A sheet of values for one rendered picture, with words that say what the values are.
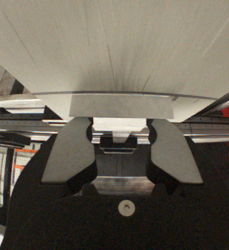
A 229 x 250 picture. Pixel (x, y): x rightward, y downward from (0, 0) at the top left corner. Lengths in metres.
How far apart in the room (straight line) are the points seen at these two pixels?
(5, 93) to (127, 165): 0.62
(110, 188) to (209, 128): 0.50
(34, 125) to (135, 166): 0.55
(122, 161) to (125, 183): 0.51
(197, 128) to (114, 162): 0.45
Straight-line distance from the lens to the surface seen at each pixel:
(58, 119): 0.19
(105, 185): 0.18
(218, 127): 0.63
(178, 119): 0.18
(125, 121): 0.17
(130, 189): 0.19
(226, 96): 0.58
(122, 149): 0.38
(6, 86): 0.28
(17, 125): 0.60
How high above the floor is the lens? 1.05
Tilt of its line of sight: 17 degrees down
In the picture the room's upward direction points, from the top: 179 degrees counter-clockwise
